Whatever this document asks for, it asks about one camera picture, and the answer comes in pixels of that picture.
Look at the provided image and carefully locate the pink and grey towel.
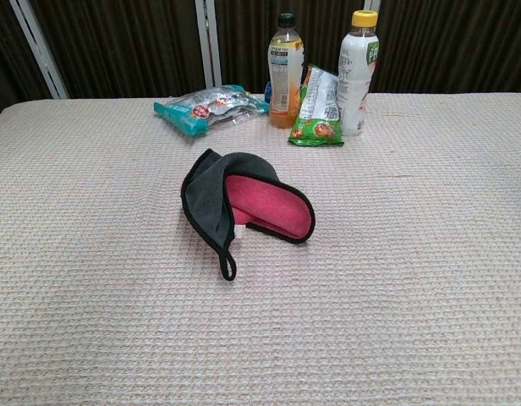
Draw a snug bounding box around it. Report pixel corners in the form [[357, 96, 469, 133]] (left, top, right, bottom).
[[180, 147, 315, 283]]

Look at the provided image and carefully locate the green snack bag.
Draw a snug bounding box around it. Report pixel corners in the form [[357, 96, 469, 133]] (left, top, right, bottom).
[[288, 63, 345, 148]]

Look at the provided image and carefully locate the teal and silver snack bag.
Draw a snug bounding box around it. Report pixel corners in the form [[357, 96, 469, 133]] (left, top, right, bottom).
[[153, 84, 271, 137]]

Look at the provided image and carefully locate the orange juice bottle black cap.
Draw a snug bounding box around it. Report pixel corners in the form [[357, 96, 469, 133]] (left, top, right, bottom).
[[267, 12, 305, 129]]

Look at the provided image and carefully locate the white bottle yellow cap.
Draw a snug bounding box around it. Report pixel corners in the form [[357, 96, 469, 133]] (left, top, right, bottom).
[[337, 9, 381, 137]]

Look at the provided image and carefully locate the beige woven tablecloth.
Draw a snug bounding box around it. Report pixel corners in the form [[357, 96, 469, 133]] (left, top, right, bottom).
[[0, 91, 521, 406]]

